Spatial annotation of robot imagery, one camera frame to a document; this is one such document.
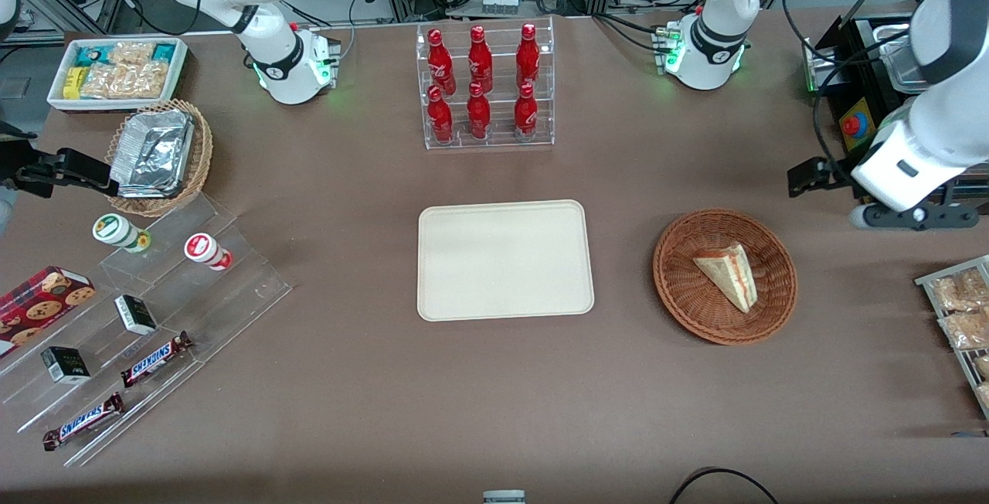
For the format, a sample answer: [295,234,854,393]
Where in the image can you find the triangular sandwich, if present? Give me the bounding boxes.
[692,243,759,314]

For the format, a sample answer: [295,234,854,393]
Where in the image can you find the light wicker basket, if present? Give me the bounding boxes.
[104,99,214,218]

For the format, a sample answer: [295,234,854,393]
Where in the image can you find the brown round wicker basket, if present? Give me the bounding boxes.
[653,209,798,346]

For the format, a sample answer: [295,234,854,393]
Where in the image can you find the cream rectangular tray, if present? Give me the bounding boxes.
[417,199,595,322]

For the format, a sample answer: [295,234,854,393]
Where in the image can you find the yellow emergency stop box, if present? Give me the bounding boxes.
[840,97,879,152]

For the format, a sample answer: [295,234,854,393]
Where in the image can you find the green lid cup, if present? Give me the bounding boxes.
[92,213,151,254]

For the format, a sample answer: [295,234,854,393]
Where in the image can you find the stacked foil containers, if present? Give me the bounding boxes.
[110,109,195,199]

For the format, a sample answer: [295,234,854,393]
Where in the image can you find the clear bag of crackers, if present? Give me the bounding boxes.
[81,60,172,100]

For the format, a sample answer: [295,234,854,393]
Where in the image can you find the silver box with green light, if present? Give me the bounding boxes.
[802,36,845,95]

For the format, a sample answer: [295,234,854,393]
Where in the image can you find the black metal shelf stand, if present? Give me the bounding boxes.
[819,15,989,203]

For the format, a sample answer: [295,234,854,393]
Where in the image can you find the clear pack of pastries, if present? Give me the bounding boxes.
[930,267,989,313]
[938,309,989,351]

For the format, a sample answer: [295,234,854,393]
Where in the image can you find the red cookie box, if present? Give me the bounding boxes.
[0,266,97,359]

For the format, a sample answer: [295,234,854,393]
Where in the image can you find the white snack bin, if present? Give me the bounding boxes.
[46,37,189,114]

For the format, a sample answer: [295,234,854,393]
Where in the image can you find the red lid cup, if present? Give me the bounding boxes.
[184,233,233,271]

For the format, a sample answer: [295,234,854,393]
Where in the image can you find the small dark box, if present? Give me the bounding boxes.
[41,346,91,384]
[114,295,158,335]

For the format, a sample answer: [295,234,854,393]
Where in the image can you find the clear acrylic step shelf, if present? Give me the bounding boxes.
[0,193,293,468]

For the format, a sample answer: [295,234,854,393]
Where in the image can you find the Snickers bar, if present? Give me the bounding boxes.
[42,393,125,451]
[121,331,194,389]

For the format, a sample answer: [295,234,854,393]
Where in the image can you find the red cola bottle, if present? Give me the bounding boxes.
[516,22,541,89]
[514,83,539,137]
[467,82,491,140]
[468,25,494,94]
[427,28,457,95]
[427,85,454,144]

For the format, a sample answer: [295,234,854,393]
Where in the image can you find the clear acrylic bottle rack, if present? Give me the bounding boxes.
[416,16,556,151]

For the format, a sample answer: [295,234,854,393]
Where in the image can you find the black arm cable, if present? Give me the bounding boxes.
[780,0,851,180]

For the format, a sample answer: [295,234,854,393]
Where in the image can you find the grey wire tray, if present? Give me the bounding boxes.
[915,255,989,421]

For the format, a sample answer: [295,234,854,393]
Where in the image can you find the black floor cable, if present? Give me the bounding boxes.
[668,467,781,504]

